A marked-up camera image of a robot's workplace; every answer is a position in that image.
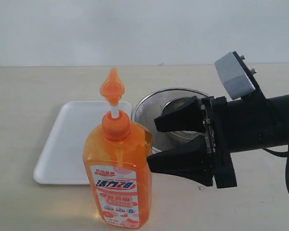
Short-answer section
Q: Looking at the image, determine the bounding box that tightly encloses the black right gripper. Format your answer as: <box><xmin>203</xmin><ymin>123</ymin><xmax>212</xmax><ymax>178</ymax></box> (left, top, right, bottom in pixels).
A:
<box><xmin>146</xmin><ymin>96</ymin><xmax>237</xmax><ymax>189</ymax></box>

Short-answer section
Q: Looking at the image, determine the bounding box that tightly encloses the orange pump soap bottle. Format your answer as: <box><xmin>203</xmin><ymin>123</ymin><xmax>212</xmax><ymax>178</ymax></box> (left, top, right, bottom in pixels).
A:
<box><xmin>83</xmin><ymin>68</ymin><xmax>152</xmax><ymax>229</ymax></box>

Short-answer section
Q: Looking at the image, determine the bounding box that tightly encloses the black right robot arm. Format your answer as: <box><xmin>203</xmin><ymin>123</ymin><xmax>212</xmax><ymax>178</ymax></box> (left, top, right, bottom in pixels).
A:
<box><xmin>147</xmin><ymin>95</ymin><xmax>289</xmax><ymax>188</ymax></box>

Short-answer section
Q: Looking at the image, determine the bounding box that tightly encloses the small stainless steel bowl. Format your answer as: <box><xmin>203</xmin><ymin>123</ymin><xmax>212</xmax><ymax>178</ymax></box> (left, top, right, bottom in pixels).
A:
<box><xmin>161</xmin><ymin>97</ymin><xmax>200</xmax><ymax>143</ymax></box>

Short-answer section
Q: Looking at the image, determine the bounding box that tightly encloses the large steel mesh basin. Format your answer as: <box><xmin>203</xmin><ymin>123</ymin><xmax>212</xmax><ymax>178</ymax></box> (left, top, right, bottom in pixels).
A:
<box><xmin>131</xmin><ymin>88</ymin><xmax>208</xmax><ymax>154</ymax></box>

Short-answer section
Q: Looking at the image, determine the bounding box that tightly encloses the white rectangular plastic tray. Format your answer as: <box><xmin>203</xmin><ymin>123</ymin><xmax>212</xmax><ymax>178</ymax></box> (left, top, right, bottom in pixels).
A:
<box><xmin>33</xmin><ymin>101</ymin><xmax>132</xmax><ymax>185</ymax></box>

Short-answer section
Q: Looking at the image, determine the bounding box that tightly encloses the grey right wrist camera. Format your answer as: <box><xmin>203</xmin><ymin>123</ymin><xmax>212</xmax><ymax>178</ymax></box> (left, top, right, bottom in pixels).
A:
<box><xmin>214</xmin><ymin>51</ymin><xmax>256</xmax><ymax>100</ymax></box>

